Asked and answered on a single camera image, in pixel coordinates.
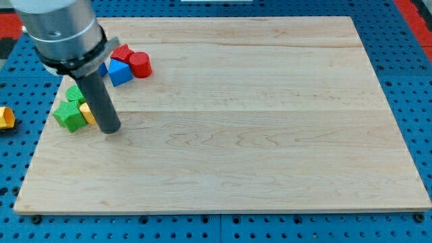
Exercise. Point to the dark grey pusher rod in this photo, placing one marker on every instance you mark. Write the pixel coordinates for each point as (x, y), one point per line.
(95, 93)

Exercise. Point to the green round block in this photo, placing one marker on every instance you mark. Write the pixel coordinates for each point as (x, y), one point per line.
(73, 93)

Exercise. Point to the yellow heart block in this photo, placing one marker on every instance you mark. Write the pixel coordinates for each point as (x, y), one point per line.
(87, 114)

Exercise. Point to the green star block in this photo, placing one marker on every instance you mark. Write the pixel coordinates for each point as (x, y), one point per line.
(69, 116)

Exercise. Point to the blue block behind arm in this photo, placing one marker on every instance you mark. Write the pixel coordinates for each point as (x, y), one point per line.
(103, 71)

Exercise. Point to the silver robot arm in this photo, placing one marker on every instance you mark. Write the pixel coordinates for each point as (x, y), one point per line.
(70, 41)

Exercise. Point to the blue triangular block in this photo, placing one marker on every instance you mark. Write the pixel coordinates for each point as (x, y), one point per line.
(119, 72)

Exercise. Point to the red faceted block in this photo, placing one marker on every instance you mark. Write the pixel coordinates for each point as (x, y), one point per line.
(122, 53)

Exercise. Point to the red cylinder block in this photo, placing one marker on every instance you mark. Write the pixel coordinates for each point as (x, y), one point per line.
(140, 64)

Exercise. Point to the yellow block off board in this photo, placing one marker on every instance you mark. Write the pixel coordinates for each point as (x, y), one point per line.
(7, 118)

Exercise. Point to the wooden board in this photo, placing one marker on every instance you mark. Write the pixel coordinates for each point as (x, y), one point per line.
(240, 115)

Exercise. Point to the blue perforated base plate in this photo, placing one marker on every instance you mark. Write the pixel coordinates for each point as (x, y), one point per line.
(402, 67)

